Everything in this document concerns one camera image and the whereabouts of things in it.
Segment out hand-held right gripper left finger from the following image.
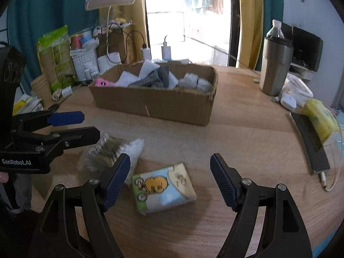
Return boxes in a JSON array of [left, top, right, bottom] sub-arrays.
[[28, 153, 131, 258]]

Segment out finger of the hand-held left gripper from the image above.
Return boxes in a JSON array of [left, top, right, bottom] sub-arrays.
[[20, 126, 100, 152], [13, 111, 84, 135]]

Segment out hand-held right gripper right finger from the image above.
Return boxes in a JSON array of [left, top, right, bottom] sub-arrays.
[[210, 153, 313, 258]]

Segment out cotton swab pack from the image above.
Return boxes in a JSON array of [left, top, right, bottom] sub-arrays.
[[79, 133, 146, 172]]

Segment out cartoon print tissue pack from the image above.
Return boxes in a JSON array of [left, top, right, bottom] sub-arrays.
[[131, 163, 197, 215]]

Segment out pink soft toy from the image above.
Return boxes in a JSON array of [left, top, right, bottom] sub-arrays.
[[95, 77, 116, 87]]

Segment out cardboard box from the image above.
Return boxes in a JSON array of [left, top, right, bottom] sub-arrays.
[[88, 62, 218, 126]]

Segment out grey patterned cloth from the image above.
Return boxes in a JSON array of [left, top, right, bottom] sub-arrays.
[[127, 69, 165, 88]]

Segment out white plastic-wrapped roll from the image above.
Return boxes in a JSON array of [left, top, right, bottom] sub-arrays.
[[177, 72, 213, 94]]

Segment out dark grey sock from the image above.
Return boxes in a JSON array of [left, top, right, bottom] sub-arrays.
[[157, 67, 178, 89]]

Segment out yellow white packet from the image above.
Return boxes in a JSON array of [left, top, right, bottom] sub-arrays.
[[13, 94, 43, 117]]

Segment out brown paper cup stack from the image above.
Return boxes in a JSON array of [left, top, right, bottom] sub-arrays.
[[30, 74, 53, 108]]

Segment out green bag of paper cups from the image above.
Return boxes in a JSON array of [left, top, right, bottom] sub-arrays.
[[37, 25, 78, 92]]

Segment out white plastic basket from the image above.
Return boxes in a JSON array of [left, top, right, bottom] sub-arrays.
[[70, 49, 99, 80]]

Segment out blue white packet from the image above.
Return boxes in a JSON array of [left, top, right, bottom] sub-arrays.
[[81, 31, 100, 50]]

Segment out brown paper bag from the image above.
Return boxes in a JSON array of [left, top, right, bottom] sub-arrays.
[[95, 25, 135, 65]]

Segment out teal curtain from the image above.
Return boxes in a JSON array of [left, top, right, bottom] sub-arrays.
[[255, 0, 284, 72], [7, 0, 101, 73]]

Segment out black smartphone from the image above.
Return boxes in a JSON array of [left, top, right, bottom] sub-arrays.
[[289, 112, 330, 175]]

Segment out white round device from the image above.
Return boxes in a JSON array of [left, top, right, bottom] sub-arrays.
[[280, 93, 297, 111]]

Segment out plastic-wrapped plush toys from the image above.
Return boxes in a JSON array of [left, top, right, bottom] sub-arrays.
[[93, 17, 133, 35]]

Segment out yellow tissue pack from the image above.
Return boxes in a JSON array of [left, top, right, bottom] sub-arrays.
[[302, 98, 340, 146]]

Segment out white blue charger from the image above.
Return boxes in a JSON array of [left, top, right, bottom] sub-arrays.
[[161, 43, 172, 60]]

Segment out white food container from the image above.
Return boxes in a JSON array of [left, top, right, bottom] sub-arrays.
[[281, 73, 313, 105]]

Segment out white desk lamp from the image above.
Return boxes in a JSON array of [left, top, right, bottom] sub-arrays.
[[85, 0, 137, 74]]

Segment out white power strip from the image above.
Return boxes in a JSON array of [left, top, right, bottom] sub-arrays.
[[152, 58, 190, 64]]

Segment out steel tumbler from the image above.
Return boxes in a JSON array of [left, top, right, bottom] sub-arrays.
[[259, 37, 293, 96]]

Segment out white computer desk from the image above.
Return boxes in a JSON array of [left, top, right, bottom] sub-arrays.
[[289, 62, 320, 80]]

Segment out black monitor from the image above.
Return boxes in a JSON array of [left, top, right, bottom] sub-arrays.
[[292, 26, 324, 72], [279, 23, 293, 41]]

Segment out clear water bottle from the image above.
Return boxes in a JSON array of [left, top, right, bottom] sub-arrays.
[[266, 19, 285, 39]]

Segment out beige charging cable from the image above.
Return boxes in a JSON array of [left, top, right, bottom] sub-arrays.
[[318, 129, 344, 192]]

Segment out black door frame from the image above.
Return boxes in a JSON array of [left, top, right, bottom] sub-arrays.
[[228, 0, 241, 68]]

